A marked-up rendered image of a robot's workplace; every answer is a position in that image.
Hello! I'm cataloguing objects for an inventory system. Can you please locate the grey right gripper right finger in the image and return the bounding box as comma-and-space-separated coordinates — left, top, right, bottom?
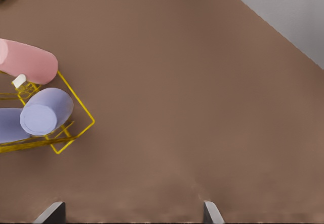
203, 200, 225, 224

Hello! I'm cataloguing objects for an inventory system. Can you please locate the lavender cylinder bottle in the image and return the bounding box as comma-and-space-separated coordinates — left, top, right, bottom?
0, 107, 33, 144
20, 87, 74, 135

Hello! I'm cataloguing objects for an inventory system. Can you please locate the pink cylinder bottle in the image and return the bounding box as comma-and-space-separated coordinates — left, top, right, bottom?
0, 38, 59, 85

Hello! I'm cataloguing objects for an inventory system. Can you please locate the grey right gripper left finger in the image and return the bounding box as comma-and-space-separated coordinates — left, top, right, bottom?
32, 201, 66, 224

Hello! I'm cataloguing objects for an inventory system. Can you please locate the yellow wire rack basket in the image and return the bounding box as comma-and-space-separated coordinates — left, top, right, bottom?
0, 69, 96, 155

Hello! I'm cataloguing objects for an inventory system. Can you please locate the small white cap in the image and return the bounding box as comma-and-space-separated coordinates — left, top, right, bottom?
12, 73, 27, 89

